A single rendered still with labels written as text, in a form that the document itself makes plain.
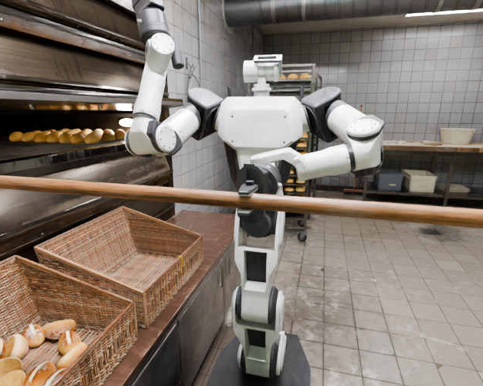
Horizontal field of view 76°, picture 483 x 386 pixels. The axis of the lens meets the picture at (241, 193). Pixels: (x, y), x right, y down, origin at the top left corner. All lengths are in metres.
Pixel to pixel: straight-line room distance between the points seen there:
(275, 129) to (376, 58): 4.68
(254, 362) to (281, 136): 0.96
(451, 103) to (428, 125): 0.43
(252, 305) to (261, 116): 0.69
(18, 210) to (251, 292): 0.91
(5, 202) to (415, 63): 5.34
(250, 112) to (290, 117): 0.13
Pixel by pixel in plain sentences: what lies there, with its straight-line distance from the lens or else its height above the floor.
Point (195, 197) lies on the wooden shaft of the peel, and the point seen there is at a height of 1.19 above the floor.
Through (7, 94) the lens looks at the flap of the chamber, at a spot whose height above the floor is 1.40.
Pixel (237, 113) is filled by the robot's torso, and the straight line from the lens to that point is 1.00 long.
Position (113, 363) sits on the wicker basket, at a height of 0.60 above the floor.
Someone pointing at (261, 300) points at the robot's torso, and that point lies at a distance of 1.22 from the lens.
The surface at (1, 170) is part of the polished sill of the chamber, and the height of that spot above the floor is 1.16.
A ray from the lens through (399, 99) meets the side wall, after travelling 5.61.
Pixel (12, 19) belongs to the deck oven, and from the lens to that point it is 1.47.
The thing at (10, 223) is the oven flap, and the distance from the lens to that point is 1.38.
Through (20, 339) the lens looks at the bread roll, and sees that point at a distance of 1.30.
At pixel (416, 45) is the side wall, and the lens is 5.72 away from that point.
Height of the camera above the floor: 1.35
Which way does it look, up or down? 15 degrees down
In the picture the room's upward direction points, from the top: straight up
